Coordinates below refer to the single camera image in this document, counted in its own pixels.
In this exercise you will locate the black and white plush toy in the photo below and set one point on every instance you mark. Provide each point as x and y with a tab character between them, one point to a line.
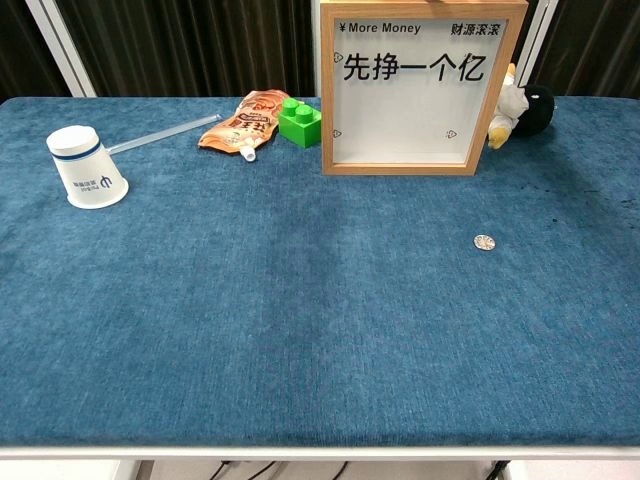
537	110

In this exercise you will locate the silver coin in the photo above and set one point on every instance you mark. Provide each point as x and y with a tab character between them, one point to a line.
484	242

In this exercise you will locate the white paper cup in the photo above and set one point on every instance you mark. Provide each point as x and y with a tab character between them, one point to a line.
87	170

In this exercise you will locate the blue table mat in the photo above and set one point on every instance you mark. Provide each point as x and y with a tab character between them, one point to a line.
300	300

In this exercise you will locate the orange spout pouch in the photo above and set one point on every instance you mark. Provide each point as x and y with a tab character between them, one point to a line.
245	125

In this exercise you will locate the wooden framed money box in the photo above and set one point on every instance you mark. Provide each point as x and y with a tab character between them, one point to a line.
410	110

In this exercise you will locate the clear plastic tube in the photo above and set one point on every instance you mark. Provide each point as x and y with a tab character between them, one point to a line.
165	132

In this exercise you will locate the white metal frame post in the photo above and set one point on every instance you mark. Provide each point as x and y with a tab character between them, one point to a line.
532	45
316	60
68	55

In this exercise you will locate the black pleated curtain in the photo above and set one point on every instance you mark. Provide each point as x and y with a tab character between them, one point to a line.
595	40
175	45
20	50

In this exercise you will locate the green toy brick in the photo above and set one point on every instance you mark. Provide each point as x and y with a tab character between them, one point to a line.
300	125

